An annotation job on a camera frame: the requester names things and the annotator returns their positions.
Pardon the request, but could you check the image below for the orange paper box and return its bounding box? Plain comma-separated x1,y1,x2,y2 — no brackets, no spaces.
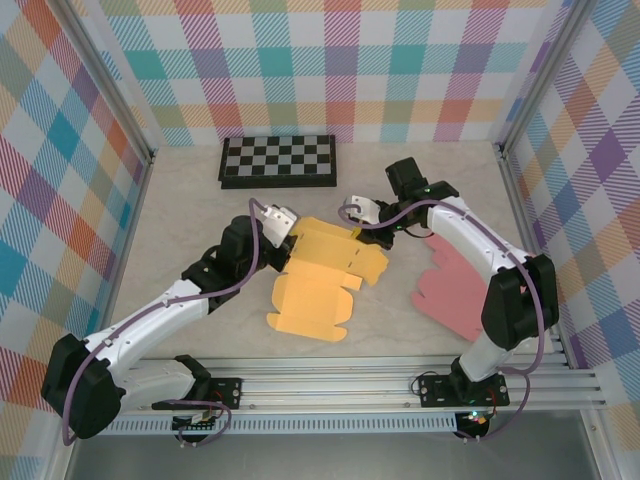
266,215,391,344

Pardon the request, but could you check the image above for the pink paper box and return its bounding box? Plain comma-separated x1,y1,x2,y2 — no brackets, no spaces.
410,234,494,344

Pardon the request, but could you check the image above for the black and silver chessboard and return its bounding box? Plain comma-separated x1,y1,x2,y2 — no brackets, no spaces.
217,134,339,191

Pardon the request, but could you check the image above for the small circuit board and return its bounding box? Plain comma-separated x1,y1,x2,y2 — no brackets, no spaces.
459,409,494,429
172,412,221,432

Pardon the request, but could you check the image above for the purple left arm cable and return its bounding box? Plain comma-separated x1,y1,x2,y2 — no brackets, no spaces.
62,198,266,448

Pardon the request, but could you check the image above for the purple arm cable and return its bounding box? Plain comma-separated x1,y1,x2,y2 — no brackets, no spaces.
339,197,546,444
62,198,266,448

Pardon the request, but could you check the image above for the aluminium side rail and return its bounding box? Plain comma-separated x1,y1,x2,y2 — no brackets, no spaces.
497,144,571,369

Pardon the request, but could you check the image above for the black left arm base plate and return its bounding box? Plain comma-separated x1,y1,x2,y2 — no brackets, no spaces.
199,378,245,410

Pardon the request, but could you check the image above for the long aluminium base rail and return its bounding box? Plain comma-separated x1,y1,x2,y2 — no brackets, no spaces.
54,349,609,416

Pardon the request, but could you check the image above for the aluminium corner post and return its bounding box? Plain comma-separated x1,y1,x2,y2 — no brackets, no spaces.
492,0,591,161
54,0,157,166

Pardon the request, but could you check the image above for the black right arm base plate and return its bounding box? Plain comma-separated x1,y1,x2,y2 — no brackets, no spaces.
418,373,510,409

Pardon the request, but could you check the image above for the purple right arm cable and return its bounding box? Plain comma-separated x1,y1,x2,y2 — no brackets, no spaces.
339,197,546,444

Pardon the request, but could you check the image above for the slotted grey cable duct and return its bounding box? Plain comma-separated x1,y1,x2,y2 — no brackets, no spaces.
79,417,459,435

